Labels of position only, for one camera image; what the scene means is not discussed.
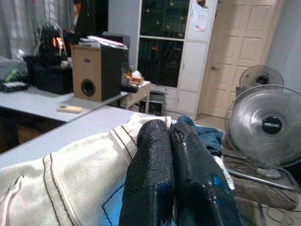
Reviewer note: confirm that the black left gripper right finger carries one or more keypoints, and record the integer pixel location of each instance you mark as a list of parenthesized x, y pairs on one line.
[(195, 179)]

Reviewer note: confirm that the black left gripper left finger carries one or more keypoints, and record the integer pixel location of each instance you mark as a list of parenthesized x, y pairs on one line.
[(150, 164)]

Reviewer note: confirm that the blue denim jeans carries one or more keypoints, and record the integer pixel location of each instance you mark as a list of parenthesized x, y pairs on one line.
[(209, 139)]

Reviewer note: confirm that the white trousers dark stitching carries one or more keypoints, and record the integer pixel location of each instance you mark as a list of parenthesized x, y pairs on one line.
[(70, 169)]

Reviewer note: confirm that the white t-shirt blue print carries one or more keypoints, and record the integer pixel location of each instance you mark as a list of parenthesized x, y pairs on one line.
[(113, 209)]

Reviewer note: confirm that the silver metal tube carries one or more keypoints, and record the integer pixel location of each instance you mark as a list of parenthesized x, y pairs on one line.
[(258, 180)]

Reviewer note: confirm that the brown woven mat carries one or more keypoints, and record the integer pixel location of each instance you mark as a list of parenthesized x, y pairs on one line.
[(258, 195)]

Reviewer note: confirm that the small beige desk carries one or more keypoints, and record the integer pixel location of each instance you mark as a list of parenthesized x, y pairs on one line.
[(141, 89)]

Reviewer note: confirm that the orange white tissue box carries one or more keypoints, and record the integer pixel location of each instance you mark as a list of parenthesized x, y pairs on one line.
[(137, 80)]

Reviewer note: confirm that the large grey floor fan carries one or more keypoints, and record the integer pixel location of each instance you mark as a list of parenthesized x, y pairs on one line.
[(258, 117)]

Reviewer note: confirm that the cream remote control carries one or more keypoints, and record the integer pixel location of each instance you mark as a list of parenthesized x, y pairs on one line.
[(69, 109)]

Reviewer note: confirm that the dark glass window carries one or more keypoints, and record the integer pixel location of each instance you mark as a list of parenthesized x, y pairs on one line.
[(162, 63)]

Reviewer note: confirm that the white tall cabinet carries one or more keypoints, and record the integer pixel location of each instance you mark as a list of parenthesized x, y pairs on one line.
[(192, 70)]

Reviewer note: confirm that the wooden loudspeaker black side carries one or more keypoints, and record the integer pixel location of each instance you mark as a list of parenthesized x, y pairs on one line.
[(94, 70)]

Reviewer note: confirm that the small grey floor fan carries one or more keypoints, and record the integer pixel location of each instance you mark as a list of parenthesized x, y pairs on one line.
[(254, 75)]

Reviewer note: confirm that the stack of papers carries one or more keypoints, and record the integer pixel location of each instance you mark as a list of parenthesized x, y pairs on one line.
[(105, 42)]

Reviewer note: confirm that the black storage box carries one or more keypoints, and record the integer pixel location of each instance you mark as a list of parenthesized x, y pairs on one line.
[(49, 77)]

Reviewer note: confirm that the beige panel door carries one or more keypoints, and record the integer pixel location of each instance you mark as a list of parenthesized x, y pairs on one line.
[(235, 47)]

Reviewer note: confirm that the white paper sheet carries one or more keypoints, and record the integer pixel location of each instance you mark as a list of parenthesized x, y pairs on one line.
[(201, 16)]

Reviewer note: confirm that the black flat device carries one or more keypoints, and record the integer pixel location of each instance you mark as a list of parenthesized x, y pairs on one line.
[(13, 86)]

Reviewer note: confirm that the green plastic item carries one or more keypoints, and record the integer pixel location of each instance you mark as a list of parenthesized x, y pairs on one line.
[(13, 75)]

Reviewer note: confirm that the grey curtain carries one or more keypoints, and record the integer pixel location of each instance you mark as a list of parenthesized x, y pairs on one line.
[(18, 28)]

